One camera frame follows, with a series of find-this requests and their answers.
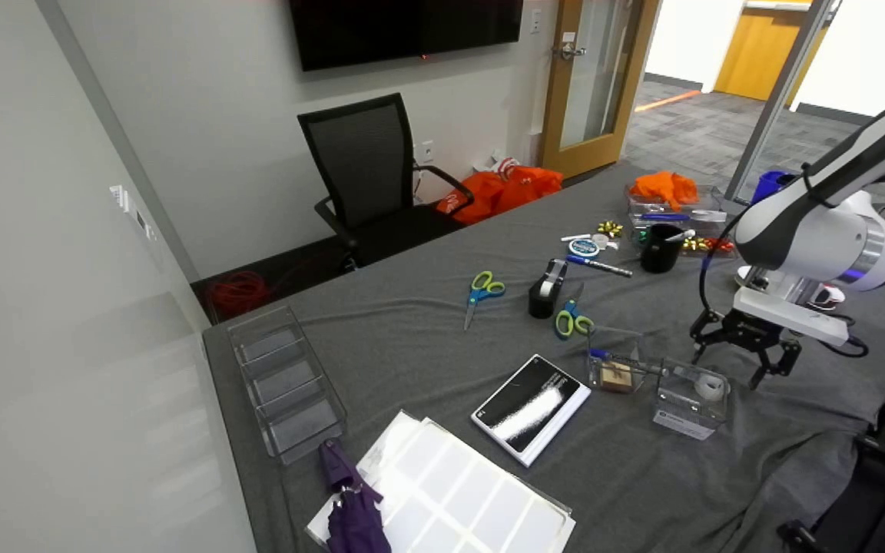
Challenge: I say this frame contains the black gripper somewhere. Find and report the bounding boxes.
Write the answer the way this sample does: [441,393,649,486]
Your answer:
[688,306,804,393]

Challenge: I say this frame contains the clear sellotape roll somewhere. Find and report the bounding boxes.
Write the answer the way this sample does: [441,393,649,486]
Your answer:
[695,368,733,401]

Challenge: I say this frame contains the clear acrylic container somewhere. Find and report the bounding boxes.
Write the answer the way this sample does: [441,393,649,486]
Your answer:
[650,357,742,444]

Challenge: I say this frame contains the small wooden box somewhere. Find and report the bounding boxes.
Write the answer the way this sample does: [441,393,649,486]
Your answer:
[597,360,638,396]

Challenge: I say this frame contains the black mug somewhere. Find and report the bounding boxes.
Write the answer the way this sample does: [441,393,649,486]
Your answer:
[638,222,692,275]

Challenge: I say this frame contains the colourful candy bag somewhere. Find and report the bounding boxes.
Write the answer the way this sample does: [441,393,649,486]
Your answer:
[627,195,742,262]

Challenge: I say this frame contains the blue white pen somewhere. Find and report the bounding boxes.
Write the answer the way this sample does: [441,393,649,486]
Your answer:
[562,251,637,279]

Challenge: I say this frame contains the blue bin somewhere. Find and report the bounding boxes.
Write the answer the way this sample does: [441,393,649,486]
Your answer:
[749,168,804,205]

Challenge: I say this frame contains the green blue scissors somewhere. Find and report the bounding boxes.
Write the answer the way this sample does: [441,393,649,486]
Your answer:
[459,268,511,332]
[549,286,597,340]

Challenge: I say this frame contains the orange cloth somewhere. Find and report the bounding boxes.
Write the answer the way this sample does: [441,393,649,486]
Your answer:
[627,168,703,215]

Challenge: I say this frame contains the blue ribbon spool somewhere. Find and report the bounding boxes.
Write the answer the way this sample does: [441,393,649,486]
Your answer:
[560,231,620,262]

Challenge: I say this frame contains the black white tablet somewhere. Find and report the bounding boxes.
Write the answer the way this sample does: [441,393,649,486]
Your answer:
[468,350,597,470]

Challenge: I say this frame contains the orange plastic bag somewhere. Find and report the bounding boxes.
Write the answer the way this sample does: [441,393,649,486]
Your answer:
[437,163,570,228]

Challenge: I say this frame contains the wooden glass door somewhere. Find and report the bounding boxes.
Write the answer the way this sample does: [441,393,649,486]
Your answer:
[538,0,663,180]

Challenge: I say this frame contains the yellow wooden door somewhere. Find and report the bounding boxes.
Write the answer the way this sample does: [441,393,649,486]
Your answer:
[713,2,817,104]

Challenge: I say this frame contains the grey tablecloth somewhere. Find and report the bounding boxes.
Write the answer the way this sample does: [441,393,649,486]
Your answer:
[201,157,885,553]

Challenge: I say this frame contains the purple cloth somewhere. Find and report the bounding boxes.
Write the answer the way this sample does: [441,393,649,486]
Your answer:
[317,437,397,553]

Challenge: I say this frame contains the black mesh office chair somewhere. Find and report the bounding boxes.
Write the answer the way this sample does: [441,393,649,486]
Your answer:
[295,89,475,269]

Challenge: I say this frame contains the clear compartment tray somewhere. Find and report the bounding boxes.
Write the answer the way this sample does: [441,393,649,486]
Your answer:
[223,309,351,467]

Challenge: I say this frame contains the metal frame post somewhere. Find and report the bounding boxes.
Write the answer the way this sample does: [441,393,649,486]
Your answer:
[723,0,844,202]

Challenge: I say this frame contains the black wall television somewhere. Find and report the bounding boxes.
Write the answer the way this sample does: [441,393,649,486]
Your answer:
[287,0,526,73]

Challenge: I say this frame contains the white wall plate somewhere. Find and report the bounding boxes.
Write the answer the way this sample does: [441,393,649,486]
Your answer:
[107,180,158,241]

